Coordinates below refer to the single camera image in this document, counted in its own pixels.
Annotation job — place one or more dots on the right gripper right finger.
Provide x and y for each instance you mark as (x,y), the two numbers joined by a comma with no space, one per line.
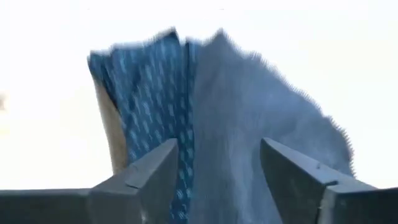
(289,180)

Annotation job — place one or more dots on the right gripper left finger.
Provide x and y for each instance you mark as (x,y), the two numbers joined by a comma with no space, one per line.
(155,180)

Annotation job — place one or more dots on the dark plain fleece garment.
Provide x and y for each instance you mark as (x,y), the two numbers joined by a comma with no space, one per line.
(248,109)

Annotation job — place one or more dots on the navy dotted garment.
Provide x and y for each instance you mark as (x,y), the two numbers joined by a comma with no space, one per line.
(155,93)

